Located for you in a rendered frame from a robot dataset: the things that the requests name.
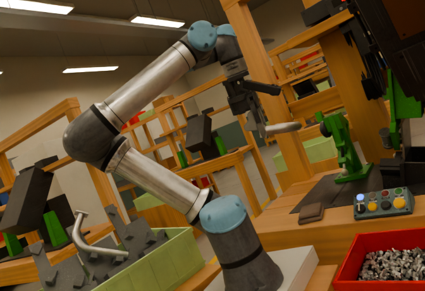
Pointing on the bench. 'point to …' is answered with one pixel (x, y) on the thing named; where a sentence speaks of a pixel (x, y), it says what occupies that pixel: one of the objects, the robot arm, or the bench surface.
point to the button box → (381, 206)
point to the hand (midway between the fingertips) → (265, 131)
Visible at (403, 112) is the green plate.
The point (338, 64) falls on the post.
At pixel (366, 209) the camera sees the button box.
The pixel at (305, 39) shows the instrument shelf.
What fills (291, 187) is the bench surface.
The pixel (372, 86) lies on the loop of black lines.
